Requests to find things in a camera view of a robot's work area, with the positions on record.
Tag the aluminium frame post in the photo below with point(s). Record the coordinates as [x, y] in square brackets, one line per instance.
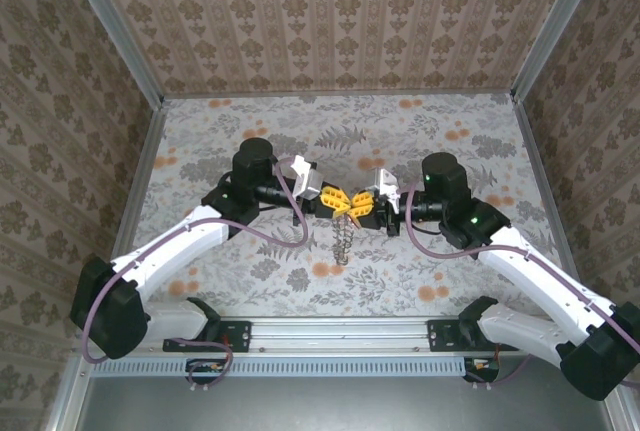
[560, 26]
[112, 31]

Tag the aluminium frame bar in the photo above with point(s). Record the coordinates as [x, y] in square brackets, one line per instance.
[67, 401]
[625, 418]

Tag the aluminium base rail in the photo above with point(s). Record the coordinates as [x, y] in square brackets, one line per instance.
[340, 333]

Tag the aluminium table side bar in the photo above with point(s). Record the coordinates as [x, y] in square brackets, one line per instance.
[145, 176]
[537, 176]

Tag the floral patterned table cover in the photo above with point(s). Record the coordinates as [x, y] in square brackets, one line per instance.
[325, 121]

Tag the grey metal sheet panel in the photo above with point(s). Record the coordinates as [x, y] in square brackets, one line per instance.
[350, 406]

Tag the aluminium table end bar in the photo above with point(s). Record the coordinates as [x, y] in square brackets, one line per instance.
[340, 94]

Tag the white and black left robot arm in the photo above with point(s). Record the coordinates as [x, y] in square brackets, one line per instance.
[165, 246]

